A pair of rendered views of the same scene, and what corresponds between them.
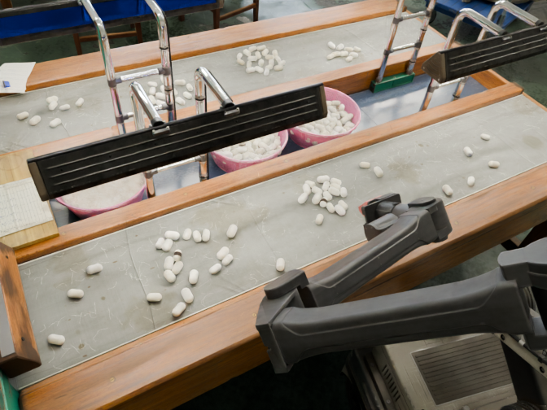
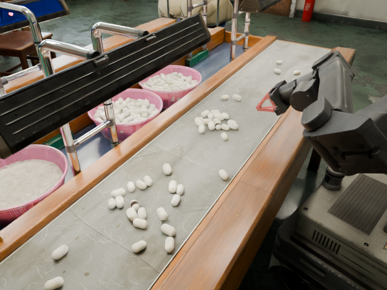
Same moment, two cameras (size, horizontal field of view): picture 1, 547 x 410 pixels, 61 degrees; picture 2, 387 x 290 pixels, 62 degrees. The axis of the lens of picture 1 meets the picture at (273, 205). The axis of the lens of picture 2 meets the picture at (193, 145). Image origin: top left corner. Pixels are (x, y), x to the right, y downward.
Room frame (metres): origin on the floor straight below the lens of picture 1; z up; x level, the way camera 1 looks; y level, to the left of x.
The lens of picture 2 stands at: (0.08, 0.31, 1.33)
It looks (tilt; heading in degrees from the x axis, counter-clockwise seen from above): 36 degrees down; 336
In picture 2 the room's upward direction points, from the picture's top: straight up
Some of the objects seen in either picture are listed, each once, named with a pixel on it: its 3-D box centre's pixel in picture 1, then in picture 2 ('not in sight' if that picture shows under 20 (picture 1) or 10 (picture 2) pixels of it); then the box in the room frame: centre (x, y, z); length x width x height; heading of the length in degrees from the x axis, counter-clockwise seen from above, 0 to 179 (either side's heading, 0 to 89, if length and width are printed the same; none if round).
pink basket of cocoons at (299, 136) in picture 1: (318, 120); (170, 87); (1.27, -0.12, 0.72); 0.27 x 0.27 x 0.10
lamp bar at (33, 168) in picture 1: (194, 130); (124, 62); (0.73, 0.18, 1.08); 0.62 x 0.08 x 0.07; 124
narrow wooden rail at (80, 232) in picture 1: (315, 163); (188, 111); (1.07, -0.11, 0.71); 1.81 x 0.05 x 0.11; 124
